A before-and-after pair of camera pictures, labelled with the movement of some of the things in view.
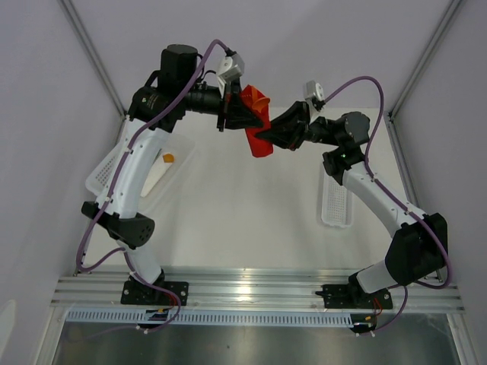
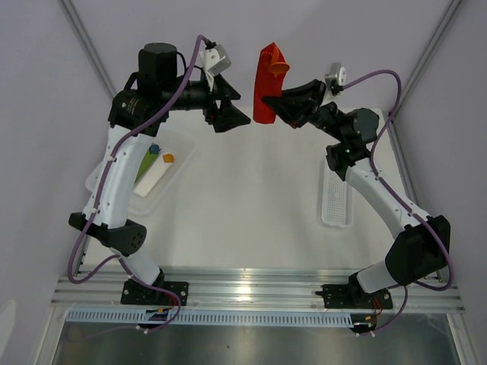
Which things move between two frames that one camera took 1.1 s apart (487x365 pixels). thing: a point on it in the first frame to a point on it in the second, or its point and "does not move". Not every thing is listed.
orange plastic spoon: x=259 y=103 to x=277 y=67
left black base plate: x=141 y=294 does not move
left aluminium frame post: x=71 y=11 does not move
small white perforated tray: x=336 y=204 does not move
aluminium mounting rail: x=240 y=292 does not move
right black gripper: x=290 y=129 to x=300 y=105
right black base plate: x=345 y=296 does not move
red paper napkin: x=260 y=146 to x=267 y=84
